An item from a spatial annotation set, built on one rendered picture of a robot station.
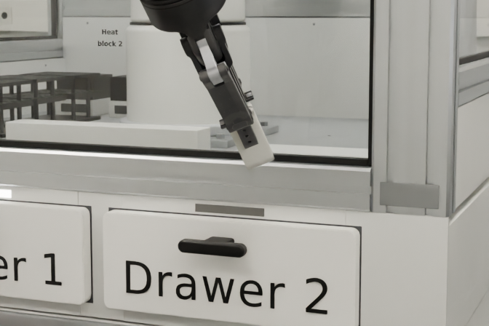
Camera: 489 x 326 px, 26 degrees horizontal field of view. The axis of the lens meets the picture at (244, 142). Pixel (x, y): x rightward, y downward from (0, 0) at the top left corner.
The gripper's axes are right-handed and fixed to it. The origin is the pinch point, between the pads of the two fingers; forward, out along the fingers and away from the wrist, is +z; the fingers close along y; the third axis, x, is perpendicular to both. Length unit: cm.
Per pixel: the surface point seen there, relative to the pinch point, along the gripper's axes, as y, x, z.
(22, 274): 7.5, 31.2, 12.9
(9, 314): 7.4, 35.4, 18.0
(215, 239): -2.2, 7.6, 9.5
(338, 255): -7.5, -3.9, 12.7
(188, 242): -2.5, 10.1, 8.2
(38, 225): 9.4, 27.0, 8.6
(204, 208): 2.9, 7.9, 9.4
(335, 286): -9.0, -2.5, 15.2
